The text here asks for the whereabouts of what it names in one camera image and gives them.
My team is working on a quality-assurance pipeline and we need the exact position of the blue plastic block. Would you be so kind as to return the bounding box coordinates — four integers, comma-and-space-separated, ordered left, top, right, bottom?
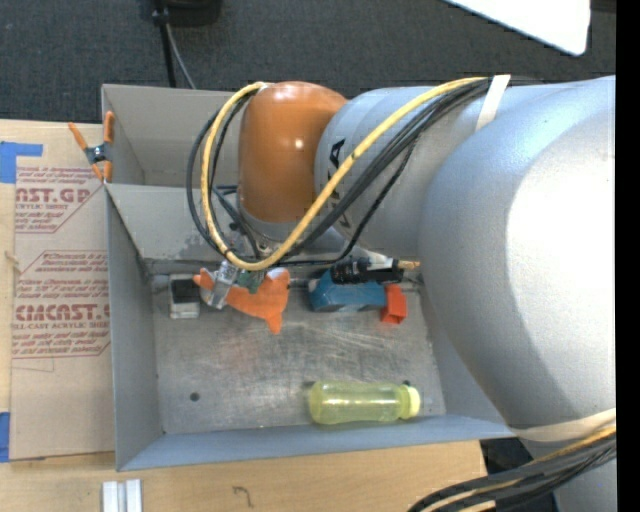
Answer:
306, 268, 390, 315

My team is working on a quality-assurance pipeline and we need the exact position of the yellow clear plastic bottle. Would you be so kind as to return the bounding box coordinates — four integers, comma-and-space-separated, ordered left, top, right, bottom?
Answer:
307, 380, 423, 427

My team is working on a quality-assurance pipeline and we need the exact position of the brown cardboard board red print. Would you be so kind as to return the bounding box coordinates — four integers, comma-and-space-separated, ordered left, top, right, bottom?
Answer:
0, 118, 119, 462

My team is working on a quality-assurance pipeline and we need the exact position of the black cylinder on white bracket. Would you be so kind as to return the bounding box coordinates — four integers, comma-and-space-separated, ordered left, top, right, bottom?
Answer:
329, 251, 422, 287

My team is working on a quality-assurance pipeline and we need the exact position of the grey metal bin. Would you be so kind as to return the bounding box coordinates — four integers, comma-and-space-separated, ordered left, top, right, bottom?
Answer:
101, 83, 517, 473

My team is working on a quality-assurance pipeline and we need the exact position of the red-orange small block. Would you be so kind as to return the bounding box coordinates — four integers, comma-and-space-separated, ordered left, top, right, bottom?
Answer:
379, 283, 409, 325

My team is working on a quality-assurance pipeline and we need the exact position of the orange toy fish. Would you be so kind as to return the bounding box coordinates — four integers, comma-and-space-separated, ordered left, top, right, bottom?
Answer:
192, 266, 292, 336

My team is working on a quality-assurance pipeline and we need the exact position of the small black and white box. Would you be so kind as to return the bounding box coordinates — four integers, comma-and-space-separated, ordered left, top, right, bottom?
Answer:
168, 273, 202, 320

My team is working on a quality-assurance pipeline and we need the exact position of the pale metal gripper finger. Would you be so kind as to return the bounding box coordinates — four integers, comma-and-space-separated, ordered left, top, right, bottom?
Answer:
199, 279, 221, 311
216, 261, 238, 309

